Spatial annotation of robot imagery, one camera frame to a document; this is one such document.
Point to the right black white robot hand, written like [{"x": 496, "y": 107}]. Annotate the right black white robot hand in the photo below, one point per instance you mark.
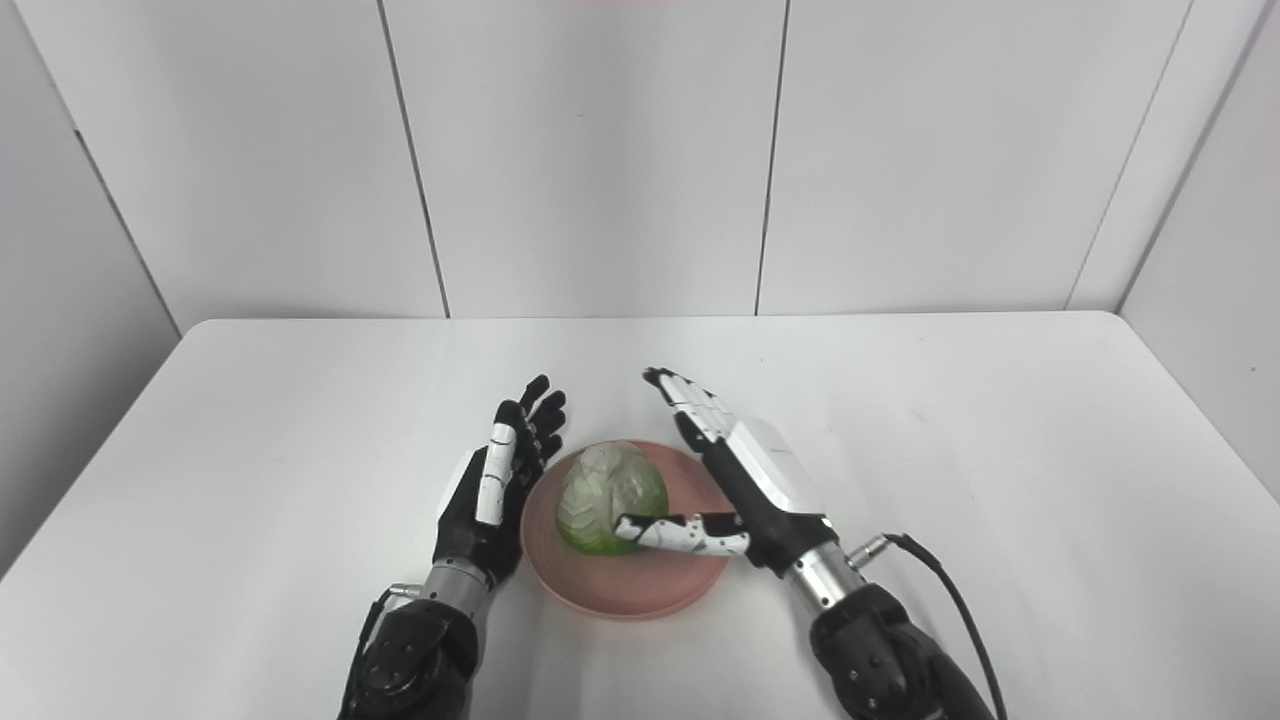
[{"x": 745, "y": 470}]

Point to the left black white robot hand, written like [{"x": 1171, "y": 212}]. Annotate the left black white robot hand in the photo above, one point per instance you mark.
[{"x": 495, "y": 490}]

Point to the green white toy cabbage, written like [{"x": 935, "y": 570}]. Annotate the green white toy cabbage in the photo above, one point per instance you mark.
[{"x": 605, "y": 495}]

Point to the pink plate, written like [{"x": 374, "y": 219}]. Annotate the pink plate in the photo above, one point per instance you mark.
[{"x": 660, "y": 575}]

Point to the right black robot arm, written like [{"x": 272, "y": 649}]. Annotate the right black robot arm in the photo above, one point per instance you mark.
[{"x": 880, "y": 640}]

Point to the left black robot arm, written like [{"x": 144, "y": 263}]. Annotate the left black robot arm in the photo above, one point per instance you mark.
[{"x": 420, "y": 650}]

